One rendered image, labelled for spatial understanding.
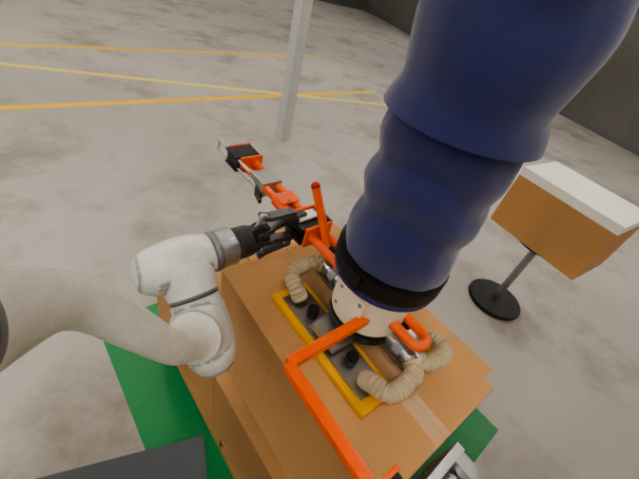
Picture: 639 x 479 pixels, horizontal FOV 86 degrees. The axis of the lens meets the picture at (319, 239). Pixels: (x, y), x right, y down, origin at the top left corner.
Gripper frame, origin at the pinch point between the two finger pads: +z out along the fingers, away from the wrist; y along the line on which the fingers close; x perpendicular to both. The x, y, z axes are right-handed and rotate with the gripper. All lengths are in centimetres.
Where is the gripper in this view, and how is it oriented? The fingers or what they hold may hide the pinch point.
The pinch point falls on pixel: (303, 221)
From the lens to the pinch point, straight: 89.6
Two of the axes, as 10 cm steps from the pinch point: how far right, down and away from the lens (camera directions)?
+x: 6.1, 6.1, -5.1
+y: -2.1, 7.4, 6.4
